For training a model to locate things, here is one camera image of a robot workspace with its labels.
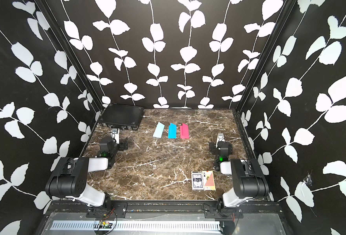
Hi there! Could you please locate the white square paper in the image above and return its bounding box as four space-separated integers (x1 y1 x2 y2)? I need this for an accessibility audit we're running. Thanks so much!
153 122 165 138

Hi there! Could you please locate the blue square paper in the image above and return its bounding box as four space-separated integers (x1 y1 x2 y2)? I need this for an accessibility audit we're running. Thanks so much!
168 123 177 139

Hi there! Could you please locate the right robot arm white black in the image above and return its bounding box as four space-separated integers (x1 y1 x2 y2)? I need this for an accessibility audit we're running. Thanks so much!
209 141 270 211

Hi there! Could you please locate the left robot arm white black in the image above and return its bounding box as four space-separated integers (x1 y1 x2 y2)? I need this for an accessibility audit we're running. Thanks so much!
45 137 129 211

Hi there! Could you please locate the black case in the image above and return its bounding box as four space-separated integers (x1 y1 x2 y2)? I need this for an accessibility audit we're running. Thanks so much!
98 104 145 130

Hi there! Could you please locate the red playing card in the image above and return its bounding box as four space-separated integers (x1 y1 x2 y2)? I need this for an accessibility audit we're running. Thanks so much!
202 171 216 191

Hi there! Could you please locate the playing card deck box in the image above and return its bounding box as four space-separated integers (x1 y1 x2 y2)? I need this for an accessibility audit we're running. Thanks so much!
191 171 204 190

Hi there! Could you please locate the small circuit board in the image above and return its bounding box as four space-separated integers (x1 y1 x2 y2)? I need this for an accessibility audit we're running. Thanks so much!
94 221 113 230

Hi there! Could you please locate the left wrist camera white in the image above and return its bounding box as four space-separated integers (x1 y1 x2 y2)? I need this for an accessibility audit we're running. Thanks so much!
111 128 120 144

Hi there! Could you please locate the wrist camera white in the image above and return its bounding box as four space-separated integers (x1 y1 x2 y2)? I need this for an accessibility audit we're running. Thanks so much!
216 133 224 147
111 128 120 144

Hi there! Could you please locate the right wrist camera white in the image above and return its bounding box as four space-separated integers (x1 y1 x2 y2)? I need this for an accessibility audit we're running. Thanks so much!
216 133 224 147

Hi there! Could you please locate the black front rail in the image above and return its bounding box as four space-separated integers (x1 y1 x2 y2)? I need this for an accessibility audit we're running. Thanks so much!
46 200 283 220

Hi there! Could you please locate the white slotted cable duct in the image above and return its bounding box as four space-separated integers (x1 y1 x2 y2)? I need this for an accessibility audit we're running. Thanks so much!
49 220 221 233

